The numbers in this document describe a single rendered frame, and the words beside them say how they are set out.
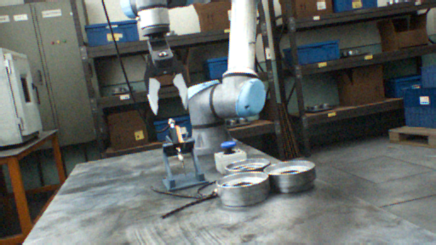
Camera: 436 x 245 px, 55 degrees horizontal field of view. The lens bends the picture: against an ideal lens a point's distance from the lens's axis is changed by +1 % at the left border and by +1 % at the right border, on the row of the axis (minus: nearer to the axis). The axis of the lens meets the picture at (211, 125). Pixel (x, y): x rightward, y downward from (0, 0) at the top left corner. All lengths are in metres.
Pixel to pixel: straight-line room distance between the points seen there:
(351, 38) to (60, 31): 3.41
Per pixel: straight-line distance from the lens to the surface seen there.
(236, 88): 1.29
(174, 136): 1.04
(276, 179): 0.84
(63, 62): 4.65
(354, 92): 4.99
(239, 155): 1.07
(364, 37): 5.68
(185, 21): 4.95
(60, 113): 4.66
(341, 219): 0.70
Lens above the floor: 1.05
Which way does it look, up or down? 7 degrees down
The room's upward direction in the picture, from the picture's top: 9 degrees counter-clockwise
